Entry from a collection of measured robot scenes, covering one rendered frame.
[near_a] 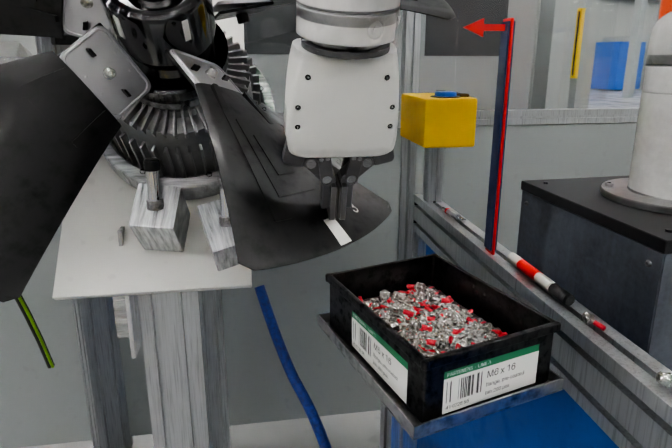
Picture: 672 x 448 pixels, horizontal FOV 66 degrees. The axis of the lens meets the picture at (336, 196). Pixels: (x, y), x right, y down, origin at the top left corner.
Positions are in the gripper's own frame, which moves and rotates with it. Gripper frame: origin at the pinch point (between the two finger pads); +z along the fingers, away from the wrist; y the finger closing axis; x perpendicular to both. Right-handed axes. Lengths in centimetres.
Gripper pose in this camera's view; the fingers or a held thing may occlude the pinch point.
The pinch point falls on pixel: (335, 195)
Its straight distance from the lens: 51.4
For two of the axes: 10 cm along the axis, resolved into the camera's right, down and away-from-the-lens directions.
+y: -9.9, 0.3, -1.5
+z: -0.5, 8.5, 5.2
